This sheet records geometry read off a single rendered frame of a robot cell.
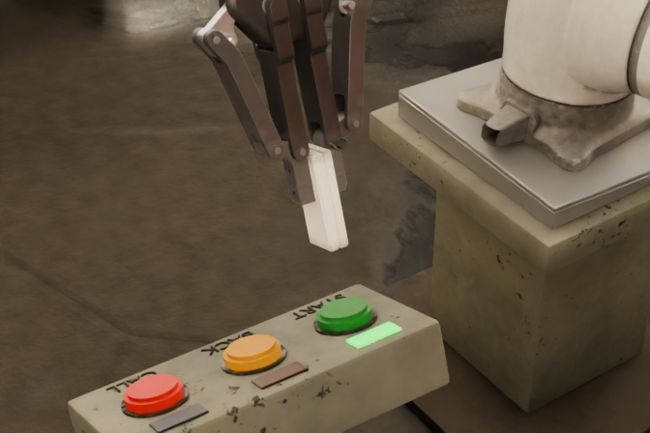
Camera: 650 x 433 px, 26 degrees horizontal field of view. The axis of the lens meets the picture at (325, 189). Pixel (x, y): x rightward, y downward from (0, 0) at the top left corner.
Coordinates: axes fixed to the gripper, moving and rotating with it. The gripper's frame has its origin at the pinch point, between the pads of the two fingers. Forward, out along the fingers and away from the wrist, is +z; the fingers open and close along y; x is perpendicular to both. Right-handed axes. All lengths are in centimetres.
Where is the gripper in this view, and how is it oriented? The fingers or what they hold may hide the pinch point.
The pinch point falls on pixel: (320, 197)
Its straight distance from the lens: 96.5
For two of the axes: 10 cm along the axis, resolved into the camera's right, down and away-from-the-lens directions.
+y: 8.5, -3.1, 4.3
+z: 1.8, 9.3, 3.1
